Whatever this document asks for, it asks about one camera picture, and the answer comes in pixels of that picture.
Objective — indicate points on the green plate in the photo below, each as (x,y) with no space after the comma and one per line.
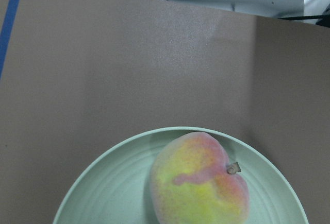
(115,187)

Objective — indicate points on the pink yellow peach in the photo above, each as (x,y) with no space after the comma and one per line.
(189,183)

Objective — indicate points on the brown paper table mat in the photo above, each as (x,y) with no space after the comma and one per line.
(80,76)

